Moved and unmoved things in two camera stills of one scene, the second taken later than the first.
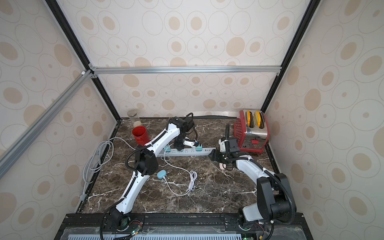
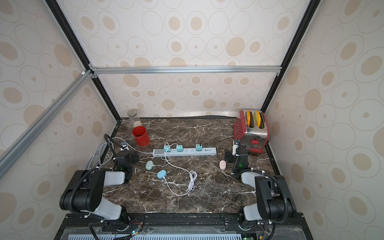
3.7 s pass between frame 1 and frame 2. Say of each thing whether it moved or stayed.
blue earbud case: stayed
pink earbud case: stayed
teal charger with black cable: stayed
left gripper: moved
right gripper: moved
